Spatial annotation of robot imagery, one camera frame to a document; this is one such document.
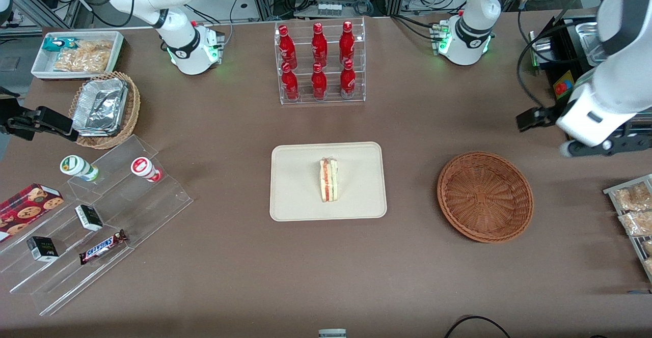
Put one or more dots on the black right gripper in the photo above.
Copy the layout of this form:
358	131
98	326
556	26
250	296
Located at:
11	122

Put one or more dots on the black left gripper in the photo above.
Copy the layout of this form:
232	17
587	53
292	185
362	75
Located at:
550	113

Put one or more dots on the triangle sandwich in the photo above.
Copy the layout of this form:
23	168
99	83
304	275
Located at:
329	181

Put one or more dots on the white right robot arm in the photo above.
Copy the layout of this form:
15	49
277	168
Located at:
186	48

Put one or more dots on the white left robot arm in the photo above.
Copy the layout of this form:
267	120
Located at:
611	99

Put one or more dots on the light wicker basket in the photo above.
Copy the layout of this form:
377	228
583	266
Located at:
131	109

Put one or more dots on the round brown wicker basket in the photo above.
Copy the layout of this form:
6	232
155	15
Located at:
484	195

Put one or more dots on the grey snack tray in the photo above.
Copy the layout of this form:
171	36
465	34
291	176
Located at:
611	191

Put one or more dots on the cream rectangular tray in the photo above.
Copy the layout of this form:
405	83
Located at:
295	185

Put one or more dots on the aluminium foil container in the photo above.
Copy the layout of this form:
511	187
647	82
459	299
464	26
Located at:
99	106

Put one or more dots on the green lid yogurt cup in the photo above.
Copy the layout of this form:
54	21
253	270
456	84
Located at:
76	166

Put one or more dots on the white rectangular snack bin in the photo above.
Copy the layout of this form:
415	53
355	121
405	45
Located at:
42	68

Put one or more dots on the clear bag of chips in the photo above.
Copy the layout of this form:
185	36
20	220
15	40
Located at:
84	57

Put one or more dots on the black machine with yellow panel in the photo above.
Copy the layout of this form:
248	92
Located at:
570	53

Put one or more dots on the teal snack packet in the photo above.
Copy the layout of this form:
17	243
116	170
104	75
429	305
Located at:
53	44

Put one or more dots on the red cookie box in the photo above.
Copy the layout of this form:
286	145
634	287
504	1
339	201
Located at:
28	206

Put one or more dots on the red lid yogurt cup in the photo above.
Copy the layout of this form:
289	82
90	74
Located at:
143	168

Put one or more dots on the small black white box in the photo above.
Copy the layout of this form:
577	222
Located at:
42	249
88	218

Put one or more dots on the clear acrylic stepped display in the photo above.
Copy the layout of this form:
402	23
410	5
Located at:
127	210

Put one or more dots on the clear bag of snacks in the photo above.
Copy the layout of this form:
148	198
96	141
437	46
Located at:
631	198
648	247
649	265
636	223

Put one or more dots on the snickers chocolate bar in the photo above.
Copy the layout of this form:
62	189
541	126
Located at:
102	247

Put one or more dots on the red cola bottle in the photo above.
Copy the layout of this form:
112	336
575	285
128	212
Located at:
290	83
287	45
319	45
348	81
319	83
347	43

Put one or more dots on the clear acrylic bottle rack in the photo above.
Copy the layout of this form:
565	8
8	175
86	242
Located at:
326	99

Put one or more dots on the white power strip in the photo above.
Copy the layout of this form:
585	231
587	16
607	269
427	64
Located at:
329	8

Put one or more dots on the small grey device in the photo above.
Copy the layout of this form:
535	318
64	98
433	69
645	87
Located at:
332	333

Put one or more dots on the aluminium profile frame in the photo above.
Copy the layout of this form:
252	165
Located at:
46	7

